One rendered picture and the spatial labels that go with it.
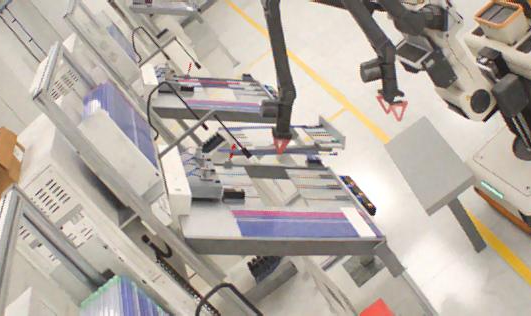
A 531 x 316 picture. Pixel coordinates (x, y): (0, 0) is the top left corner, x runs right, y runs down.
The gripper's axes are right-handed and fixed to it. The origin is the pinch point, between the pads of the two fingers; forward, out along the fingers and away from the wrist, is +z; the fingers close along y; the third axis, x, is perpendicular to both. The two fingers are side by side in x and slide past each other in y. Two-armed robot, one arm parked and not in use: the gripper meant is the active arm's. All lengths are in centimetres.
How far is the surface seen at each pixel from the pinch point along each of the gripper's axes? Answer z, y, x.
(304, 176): 10.5, 0.2, 12.3
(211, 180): 3.7, 23.7, -31.2
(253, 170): 11.7, -7.6, -7.7
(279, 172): 12.3, -7.6, 3.7
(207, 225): 10, 49, -36
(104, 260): -24, 134, -73
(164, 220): 0, 64, -53
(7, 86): 55, -273, -151
